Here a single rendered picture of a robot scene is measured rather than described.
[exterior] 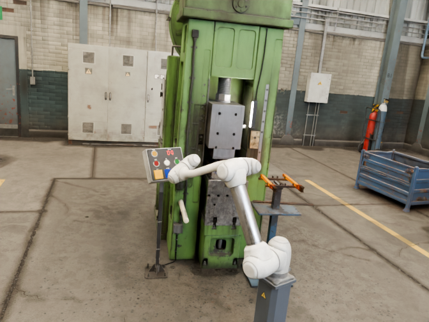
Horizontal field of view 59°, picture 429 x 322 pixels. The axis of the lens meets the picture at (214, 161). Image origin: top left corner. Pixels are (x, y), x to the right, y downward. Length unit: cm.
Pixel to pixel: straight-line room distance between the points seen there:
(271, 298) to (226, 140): 148
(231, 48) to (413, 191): 404
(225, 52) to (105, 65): 523
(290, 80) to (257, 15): 677
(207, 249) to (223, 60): 177
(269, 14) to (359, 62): 785
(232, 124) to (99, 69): 542
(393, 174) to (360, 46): 529
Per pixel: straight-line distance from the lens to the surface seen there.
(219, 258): 381
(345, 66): 1107
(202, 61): 349
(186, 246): 391
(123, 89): 854
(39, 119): 937
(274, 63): 366
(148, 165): 320
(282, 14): 365
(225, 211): 360
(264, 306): 273
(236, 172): 236
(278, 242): 253
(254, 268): 236
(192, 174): 273
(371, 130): 1063
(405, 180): 662
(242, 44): 357
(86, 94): 856
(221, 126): 343
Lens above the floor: 193
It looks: 14 degrees down
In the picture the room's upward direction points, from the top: 5 degrees clockwise
